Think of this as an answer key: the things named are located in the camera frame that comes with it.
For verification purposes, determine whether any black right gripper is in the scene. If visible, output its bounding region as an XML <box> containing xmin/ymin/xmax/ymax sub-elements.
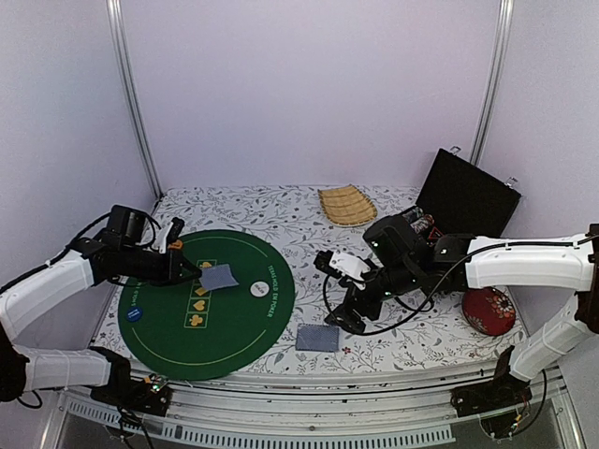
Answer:
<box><xmin>325</xmin><ymin>258</ymin><xmax>419</xmax><ymax>334</ymax></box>

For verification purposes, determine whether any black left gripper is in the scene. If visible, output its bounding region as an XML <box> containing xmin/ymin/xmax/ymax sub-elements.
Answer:
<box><xmin>123</xmin><ymin>245</ymin><xmax>203</xmax><ymax>287</ymax></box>

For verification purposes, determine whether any orange big blind button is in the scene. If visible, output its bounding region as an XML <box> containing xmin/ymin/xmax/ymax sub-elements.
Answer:
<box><xmin>168</xmin><ymin>239</ymin><xmax>183</xmax><ymax>250</ymax></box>

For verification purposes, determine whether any blue patterned card deck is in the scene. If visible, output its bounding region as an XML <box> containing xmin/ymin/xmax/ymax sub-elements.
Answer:
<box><xmin>295</xmin><ymin>325</ymin><xmax>340</xmax><ymax>353</ymax></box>

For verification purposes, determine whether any white dealer button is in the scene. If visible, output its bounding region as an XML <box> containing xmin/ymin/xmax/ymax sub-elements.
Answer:
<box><xmin>250</xmin><ymin>281</ymin><xmax>270</xmax><ymax>297</ymax></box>

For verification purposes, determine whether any blue small blind button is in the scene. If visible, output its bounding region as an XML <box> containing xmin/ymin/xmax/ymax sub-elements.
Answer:
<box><xmin>125</xmin><ymin>306</ymin><xmax>143</xmax><ymax>323</ymax></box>

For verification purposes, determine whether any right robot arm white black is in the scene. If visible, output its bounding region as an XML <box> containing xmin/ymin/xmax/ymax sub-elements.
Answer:
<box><xmin>314</xmin><ymin>215</ymin><xmax>598</xmax><ymax>408</ymax></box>

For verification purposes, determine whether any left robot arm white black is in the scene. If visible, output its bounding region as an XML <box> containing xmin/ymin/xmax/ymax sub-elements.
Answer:
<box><xmin>1</xmin><ymin>205</ymin><xmax>202</xmax><ymax>408</ymax></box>

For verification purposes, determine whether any round green poker mat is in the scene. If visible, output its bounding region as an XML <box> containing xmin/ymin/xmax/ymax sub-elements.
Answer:
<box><xmin>118</xmin><ymin>230</ymin><xmax>296</xmax><ymax>381</ymax></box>

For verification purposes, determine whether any woven bamboo tray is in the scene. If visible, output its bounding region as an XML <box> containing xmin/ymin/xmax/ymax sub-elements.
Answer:
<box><xmin>318</xmin><ymin>184</ymin><xmax>378</xmax><ymax>227</ymax></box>

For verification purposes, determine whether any red floral round cushion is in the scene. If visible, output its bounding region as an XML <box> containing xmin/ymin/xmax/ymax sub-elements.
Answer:
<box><xmin>461</xmin><ymin>287</ymin><xmax>517</xmax><ymax>337</ymax></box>

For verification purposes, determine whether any black poker chip case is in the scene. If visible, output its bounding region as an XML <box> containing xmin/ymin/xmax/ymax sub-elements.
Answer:
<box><xmin>415</xmin><ymin>149</ymin><xmax>521</xmax><ymax>238</ymax></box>

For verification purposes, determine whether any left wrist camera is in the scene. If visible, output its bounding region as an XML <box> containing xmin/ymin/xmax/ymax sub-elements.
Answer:
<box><xmin>151</xmin><ymin>217</ymin><xmax>184</xmax><ymax>253</ymax></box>

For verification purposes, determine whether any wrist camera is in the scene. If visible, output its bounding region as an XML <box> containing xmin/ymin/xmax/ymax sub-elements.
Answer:
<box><xmin>314</xmin><ymin>250</ymin><xmax>371</xmax><ymax>290</ymax></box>
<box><xmin>151</xmin><ymin>217</ymin><xmax>184</xmax><ymax>253</ymax></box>

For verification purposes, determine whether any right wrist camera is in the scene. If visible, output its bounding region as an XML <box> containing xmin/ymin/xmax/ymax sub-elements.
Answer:
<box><xmin>314</xmin><ymin>250</ymin><xmax>371</xmax><ymax>290</ymax></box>

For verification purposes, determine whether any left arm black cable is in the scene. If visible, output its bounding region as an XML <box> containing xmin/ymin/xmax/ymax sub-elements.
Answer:
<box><xmin>44</xmin><ymin>212</ymin><xmax>160</xmax><ymax>272</ymax></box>

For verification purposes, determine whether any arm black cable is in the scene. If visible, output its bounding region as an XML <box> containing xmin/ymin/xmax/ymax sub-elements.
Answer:
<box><xmin>322</xmin><ymin>238</ymin><xmax>591</xmax><ymax>337</ymax></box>
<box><xmin>44</xmin><ymin>212</ymin><xmax>160</xmax><ymax>272</ymax></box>

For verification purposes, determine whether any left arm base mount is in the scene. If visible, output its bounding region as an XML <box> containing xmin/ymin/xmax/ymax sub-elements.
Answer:
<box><xmin>90</xmin><ymin>346</ymin><xmax>172</xmax><ymax>417</ymax></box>

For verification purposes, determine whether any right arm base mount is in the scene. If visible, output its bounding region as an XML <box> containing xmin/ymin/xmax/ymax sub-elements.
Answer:
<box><xmin>450</xmin><ymin>346</ymin><xmax>532</xmax><ymax>439</ymax></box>

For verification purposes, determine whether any right aluminium frame post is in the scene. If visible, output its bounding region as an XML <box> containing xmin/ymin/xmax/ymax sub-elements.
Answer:
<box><xmin>470</xmin><ymin>0</ymin><xmax>515</xmax><ymax>167</ymax></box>

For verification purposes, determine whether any aluminium frame post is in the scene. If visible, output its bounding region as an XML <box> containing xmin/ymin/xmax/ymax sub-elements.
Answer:
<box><xmin>470</xmin><ymin>0</ymin><xmax>515</xmax><ymax>167</ymax></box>
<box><xmin>106</xmin><ymin>0</ymin><xmax>164</xmax><ymax>200</ymax></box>

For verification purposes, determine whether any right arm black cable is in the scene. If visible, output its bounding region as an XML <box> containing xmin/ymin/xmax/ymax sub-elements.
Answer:
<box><xmin>322</xmin><ymin>238</ymin><xmax>591</xmax><ymax>337</ymax></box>

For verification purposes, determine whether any left aluminium frame post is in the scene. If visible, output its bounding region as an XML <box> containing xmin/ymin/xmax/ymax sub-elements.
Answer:
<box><xmin>106</xmin><ymin>0</ymin><xmax>164</xmax><ymax>200</ymax></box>

